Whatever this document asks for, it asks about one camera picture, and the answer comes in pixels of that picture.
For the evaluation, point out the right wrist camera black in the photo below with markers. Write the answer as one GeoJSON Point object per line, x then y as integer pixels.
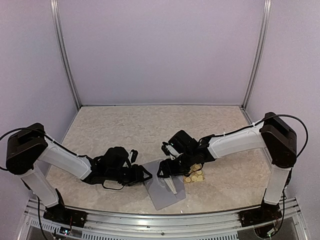
{"type": "Point", "coordinates": [166, 150]}

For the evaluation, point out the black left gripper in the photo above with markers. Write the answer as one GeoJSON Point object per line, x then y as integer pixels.
{"type": "Point", "coordinates": [137, 175]}

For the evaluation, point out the aluminium frame post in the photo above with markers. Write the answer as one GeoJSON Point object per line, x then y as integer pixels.
{"type": "Point", "coordinates": [258, 53]}
{"type": "Point", "coordinates": [54, 5]}

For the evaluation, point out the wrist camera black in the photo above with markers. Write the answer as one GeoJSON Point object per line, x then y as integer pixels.
{"type": "Point", "coordinates": [166, 150]}
{"type": "Point", "coordinates": [133, 156]}

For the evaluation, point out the grey envelope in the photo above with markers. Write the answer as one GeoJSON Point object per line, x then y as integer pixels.
{"type": "Point", "coordinates": [158, 190]}

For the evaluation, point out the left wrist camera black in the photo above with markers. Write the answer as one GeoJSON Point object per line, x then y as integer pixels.
{"type": "Point", "coordinates": [133, 156]}

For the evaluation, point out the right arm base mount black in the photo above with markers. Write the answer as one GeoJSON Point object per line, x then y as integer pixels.
{"type": "Point", "coordinates": [262, 214]}

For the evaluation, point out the front aluminium rail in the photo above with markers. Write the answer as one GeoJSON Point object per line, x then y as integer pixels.
{"type": "Point", "coordinates": [104, 225]}

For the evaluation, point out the left aluminium frame post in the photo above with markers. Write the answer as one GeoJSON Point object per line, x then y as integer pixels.
{"type": "Point", "coordinates": [54, 5]}

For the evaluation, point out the brown sticker sheet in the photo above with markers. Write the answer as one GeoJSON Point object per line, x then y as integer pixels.
{"type": "Point", "coordinates": [195, 174]}

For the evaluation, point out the right aluminium frame post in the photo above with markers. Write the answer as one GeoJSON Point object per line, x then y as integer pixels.
{"type": "Point", "coordinates": [258, 53]}

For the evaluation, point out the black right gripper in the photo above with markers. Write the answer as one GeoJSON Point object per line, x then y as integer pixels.
{"type": "Point", "coordinates": [171, 171]}

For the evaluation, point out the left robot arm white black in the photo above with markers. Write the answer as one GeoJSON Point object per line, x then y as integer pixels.
{"type": "Point", "coordinates": [28, 145]}

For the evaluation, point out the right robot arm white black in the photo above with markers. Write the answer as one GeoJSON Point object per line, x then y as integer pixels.
{"type": "Point", "coordinates": [270, 133]}

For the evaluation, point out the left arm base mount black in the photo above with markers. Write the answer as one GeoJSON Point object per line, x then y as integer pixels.
{"type": "Point", "coordinates": [63, 215]}

